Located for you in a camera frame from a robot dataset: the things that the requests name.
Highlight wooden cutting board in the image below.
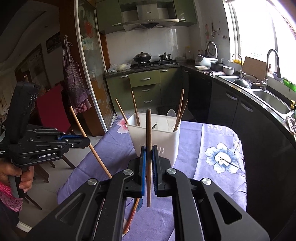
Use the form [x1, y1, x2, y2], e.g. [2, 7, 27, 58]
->
[242, 56, 266, 81]

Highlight green kitchen cabinets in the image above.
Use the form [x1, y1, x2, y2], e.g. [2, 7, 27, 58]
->
[105, 65, 182, 113]

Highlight gas stove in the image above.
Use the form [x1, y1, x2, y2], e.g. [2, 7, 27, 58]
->
[131, 60, 179, 69]

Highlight purple floral tablecloth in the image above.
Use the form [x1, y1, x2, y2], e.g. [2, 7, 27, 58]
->
[57, 116, 247, 241]

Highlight red chair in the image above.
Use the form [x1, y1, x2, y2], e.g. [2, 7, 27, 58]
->
[34, 83, 77, 170]

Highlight black wok with lid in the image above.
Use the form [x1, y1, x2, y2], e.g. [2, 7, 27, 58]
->
[133, 52, 152, 63]

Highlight steel sink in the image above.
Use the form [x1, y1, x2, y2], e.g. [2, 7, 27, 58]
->
[252, 90, 290, 114]

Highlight hanging checkered apron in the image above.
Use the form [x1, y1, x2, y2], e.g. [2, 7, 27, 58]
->
[62, 35, 92, 113]

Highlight white bowl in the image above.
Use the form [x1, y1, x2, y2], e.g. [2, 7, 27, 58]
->
[223, 65, 235, 76]

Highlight range hood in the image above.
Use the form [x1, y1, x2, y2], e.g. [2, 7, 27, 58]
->
[120, 1, 179, 31]

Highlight white plastic utensil holder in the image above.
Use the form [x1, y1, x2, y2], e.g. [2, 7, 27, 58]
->
[127, 113, 180, 166]

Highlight small steel pot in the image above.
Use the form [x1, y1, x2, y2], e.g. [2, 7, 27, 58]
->
[159, 52, 171, 61]

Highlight clear plastic spoon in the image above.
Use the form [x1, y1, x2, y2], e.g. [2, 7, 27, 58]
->
[166, 109, 177, 132]

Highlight white rice cooker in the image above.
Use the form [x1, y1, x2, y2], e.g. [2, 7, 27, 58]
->
[195, 41, 218, 67]

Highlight black pot on counter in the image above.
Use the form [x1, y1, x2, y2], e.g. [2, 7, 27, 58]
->
[211, 62, 225, 72]

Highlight chrome kitchen faucet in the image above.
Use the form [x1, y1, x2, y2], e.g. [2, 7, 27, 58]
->
[262, 49, 281, 91]

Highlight person's left hand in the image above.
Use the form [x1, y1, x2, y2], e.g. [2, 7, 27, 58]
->
[0, 159, 34, 193]

